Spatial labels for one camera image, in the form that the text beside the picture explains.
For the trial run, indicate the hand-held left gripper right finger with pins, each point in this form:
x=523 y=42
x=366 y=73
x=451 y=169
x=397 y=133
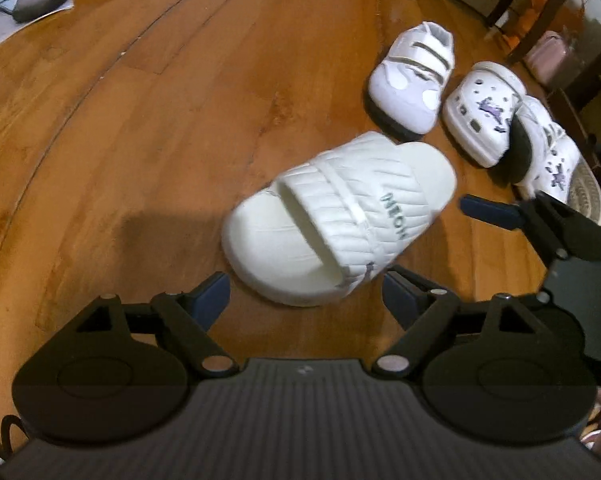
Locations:
x=400 y=300

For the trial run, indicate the pink suitcase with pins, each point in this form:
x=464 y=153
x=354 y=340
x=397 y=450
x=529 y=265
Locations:
x=550 y=57

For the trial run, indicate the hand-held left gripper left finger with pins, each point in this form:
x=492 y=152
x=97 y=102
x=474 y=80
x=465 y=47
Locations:
x=213 y=300

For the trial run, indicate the dark wooden cabinet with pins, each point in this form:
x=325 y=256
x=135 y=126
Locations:
x=580 y=110

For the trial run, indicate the white ribbed slide sandal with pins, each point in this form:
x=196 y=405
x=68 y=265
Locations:
x=300 y=210
x=588 y=190

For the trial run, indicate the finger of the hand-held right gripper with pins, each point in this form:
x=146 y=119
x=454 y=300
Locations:
x=490 y=212

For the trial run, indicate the orange bag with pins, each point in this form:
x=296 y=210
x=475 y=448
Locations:
x=536 y=2

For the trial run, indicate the white clog purple charms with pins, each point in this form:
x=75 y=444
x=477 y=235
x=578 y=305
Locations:
x=473 y=120
x=563 y=160

